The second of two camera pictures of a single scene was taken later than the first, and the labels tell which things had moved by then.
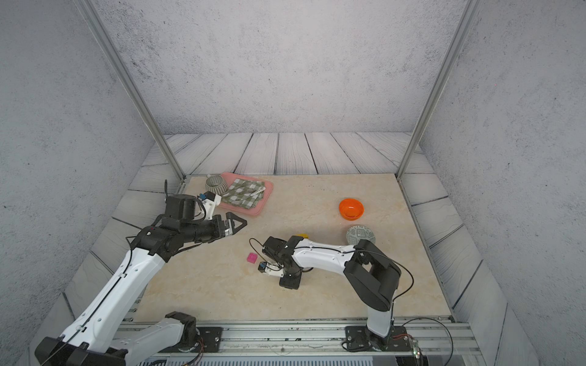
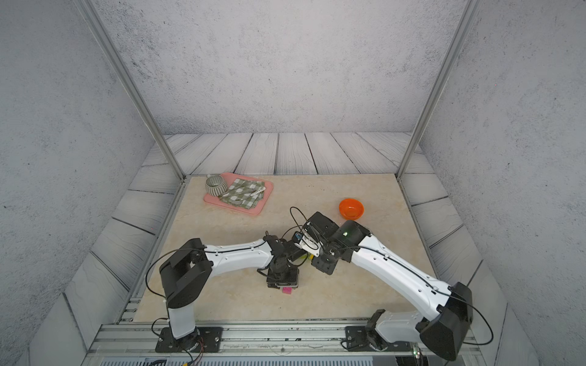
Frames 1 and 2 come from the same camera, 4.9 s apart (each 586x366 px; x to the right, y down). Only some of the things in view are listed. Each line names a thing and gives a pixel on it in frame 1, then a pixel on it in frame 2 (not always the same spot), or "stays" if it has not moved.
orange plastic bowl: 351,209 stays
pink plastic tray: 257,209 stays
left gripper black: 219,232 → 276,284
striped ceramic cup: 216,184 stays
